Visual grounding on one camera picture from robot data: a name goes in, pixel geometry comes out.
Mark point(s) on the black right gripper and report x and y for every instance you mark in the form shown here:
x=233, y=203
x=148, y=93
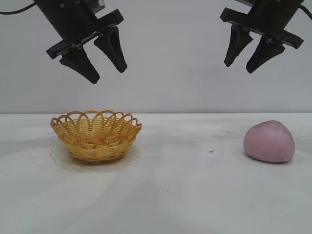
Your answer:
x=273, y=17

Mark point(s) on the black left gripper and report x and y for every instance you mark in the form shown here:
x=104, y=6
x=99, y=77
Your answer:
x=73, y=22

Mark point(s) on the yellow woven plastic basket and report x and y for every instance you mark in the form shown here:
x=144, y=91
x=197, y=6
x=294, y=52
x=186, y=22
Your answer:
x=95, y=143

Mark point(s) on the pink soft peach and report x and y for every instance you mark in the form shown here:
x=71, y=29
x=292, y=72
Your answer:
x=268, y=142

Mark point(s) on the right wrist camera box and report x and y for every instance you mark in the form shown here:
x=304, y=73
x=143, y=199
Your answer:
x=243, y=2

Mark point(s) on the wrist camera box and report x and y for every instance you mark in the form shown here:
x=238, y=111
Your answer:
x=243, y=2
x=98, y=5

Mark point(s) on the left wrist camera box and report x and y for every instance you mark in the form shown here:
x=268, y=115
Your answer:
x=98, y=5

